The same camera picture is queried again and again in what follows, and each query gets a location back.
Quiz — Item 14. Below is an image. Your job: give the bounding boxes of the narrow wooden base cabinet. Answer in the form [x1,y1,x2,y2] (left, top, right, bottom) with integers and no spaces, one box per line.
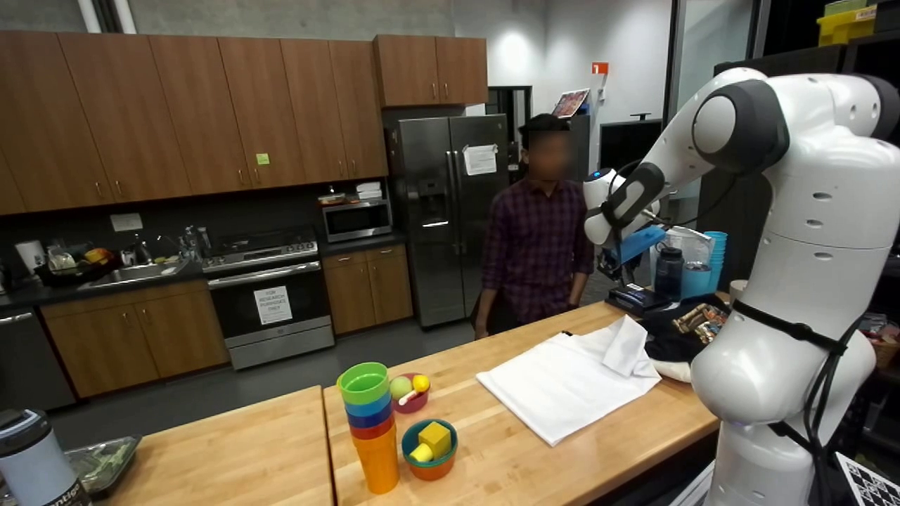
[320,246,417,338]

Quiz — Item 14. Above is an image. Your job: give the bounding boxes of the small red fruit bowl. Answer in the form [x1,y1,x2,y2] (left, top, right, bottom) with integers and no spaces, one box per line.
[391,374,436,418]

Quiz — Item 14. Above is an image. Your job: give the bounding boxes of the open laptop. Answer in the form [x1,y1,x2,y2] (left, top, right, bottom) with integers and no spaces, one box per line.
[552,87,594,125]

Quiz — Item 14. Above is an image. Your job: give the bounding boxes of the wide wooden base cabinet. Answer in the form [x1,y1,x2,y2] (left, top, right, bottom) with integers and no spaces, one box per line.
[40,275,231,399]

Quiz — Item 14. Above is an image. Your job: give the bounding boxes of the stainless steel refrigerator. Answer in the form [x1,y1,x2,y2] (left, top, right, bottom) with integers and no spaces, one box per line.
[382,111,515,333]

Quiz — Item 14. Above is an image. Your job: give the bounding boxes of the long wooden wall cabinets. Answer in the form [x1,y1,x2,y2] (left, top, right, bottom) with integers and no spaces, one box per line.
[0,28,391,216]

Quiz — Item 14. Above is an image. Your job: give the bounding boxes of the stack of colourful cups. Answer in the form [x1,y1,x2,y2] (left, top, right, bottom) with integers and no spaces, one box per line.
[335,361,404,497]

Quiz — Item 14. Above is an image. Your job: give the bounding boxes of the silver microwave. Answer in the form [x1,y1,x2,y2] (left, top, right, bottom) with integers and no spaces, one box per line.
[320,198,396,248]

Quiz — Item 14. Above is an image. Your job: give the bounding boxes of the white cloth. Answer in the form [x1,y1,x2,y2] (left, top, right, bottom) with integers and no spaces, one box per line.
[474,314,664,449]

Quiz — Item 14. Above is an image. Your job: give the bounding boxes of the dark water bottle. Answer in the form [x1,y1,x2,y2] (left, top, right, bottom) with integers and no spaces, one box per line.
[653,246,687,310]

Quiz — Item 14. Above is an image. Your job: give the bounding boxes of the dark bowl with fruit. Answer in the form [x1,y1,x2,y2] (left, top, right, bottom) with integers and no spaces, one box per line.
[72,241,117,275]

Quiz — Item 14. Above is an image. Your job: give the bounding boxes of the person in plaid shirt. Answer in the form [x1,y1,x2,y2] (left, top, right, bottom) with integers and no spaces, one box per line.
[469,112,597,340]

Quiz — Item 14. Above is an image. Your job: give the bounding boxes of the chrome sink faucet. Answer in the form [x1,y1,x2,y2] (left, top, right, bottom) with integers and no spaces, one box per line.
[181,222,213,262]

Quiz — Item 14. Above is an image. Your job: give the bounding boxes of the black fabric bag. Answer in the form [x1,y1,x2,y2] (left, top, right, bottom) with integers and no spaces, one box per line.
[642,296,735,366]

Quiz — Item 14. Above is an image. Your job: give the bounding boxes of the paper sheet on oven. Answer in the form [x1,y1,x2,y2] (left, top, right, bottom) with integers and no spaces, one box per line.
[251,281,296,329]

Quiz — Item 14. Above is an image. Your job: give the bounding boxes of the black box with label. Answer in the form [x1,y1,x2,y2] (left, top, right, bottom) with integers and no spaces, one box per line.
[604,281,661,319]

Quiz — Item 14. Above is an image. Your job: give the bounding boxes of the cream fabric bag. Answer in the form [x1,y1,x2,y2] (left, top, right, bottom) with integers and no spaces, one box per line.
[656,357,699,389]

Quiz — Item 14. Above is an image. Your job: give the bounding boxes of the dark dishwasher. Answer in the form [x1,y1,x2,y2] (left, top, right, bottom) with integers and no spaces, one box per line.
[0,307,79,413]

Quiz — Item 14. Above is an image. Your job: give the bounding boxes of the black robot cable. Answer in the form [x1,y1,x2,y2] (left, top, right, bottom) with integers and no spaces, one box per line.
[728,299,868,506]

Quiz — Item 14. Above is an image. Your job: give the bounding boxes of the stainless steel oven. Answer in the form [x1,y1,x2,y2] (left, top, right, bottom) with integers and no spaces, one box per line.
[203,240,337,371]

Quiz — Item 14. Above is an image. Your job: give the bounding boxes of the blue plastic container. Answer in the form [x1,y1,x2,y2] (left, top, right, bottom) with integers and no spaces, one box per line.
[677,227,730,305]

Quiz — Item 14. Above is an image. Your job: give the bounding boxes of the yellow toy block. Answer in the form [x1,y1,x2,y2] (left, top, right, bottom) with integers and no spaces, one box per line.
[417,418,455,455]

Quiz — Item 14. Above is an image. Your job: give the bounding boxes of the paper sheet on refrigerator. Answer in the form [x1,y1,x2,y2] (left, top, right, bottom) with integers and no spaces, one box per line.
[460,143,500,181]

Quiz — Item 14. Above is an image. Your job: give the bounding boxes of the teal and orange bowl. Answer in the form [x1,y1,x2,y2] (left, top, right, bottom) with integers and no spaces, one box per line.
[400,417,460,483]

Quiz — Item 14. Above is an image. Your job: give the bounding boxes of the grey white blender jar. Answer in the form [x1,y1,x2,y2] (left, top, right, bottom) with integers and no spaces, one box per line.
[0,404,92,506]

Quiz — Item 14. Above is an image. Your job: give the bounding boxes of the yellow storage box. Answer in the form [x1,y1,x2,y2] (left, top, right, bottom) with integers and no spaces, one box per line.
[815,4,882,52]

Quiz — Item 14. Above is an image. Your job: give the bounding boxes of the small wooden wall cabinet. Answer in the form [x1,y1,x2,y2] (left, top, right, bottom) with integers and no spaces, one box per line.
[373,33,493,111]

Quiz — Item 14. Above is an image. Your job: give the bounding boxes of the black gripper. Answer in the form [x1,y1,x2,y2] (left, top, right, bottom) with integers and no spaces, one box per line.
[597,246,636,284]

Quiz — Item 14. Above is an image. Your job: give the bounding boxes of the grey tray with greens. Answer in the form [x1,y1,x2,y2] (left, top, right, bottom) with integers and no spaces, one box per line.
[65,433,144,497]

